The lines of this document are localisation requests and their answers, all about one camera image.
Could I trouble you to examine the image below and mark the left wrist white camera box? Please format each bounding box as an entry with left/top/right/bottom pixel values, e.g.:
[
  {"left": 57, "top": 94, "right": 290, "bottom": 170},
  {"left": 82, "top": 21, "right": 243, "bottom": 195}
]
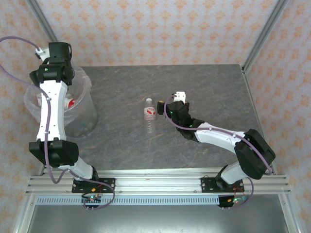
[{"left": 35, "top": 47, "right": 51, "bottom": 61}]

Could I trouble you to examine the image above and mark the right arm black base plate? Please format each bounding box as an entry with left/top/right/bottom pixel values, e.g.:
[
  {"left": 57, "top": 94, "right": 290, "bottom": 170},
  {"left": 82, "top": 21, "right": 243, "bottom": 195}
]
[{"left": 201, "top": 177, "right": 243, "bottom": 194}]

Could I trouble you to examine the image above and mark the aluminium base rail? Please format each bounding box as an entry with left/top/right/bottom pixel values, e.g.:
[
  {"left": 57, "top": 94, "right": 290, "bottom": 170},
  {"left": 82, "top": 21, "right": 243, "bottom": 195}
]
[{"left": 26, "top": 169, "right": 292, "bottom": 196}]

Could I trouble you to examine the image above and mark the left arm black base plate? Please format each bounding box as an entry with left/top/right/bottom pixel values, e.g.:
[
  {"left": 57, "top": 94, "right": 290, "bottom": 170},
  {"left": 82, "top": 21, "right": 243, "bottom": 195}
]
[{"left": 71, "top": 178, "right": 116, "bottom": 194}]

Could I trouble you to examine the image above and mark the aluminium table side rail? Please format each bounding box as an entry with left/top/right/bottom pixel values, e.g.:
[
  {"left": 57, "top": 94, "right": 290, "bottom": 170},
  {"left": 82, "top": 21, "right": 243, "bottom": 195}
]
[
  {"left": 13, "top": 165, "right": 47, "bottom": 233},
  {"left": 241, "top": 65, "right": 303, "bottom": 233}
]

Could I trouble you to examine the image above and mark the clear plastic bin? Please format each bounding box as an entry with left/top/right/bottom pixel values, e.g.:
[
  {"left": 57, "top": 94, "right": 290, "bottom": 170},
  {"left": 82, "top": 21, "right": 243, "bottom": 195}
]
[{"left": 23, "top": 67, "right": 99, "bottom": 138}]

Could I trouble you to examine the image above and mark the clear plastic bin liner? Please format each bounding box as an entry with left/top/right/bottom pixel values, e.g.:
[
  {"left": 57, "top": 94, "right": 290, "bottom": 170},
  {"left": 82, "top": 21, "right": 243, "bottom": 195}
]
[{"left": 23, "top": 67, "right": 92, "bottom": 122}]

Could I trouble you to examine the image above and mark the clear ribbed bottle red label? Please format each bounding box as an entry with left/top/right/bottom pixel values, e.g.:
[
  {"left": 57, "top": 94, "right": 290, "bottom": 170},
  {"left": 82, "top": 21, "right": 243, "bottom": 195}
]
[
  {"left": 143, "top": 98, "right": 156, "bottom": 138},
  {"left": 64, "top": 95, "right": 81, "bottom": 110}
]

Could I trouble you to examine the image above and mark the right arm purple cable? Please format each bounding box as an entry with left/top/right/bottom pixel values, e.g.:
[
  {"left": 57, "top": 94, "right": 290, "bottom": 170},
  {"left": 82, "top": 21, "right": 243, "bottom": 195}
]
[{"left": 164, "top": 95, "right": 273, "bottom": 209}]

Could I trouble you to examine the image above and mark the grey metal shelf panel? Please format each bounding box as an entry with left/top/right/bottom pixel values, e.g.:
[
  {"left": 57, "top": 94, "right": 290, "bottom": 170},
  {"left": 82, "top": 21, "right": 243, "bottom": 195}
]
[{"left": 26, "top": 205, "right": 292, "bottom": 233}]

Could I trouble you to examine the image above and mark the grey slotted cable duct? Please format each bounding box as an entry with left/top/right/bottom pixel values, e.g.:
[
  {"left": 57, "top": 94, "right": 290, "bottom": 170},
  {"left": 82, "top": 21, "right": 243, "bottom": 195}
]
[{"left": 36, "top": 196, "right": 221, "bottom": 206}]

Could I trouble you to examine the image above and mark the aluminium frame post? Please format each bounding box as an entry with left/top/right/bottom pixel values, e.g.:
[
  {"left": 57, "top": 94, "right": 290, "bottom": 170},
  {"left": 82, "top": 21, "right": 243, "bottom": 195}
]
[
  {"left": 242, "top": 0, "right": 289, "bottom": 71},
  {"left": 25, "top": 0, "right": 59, "bottom": 44}
]

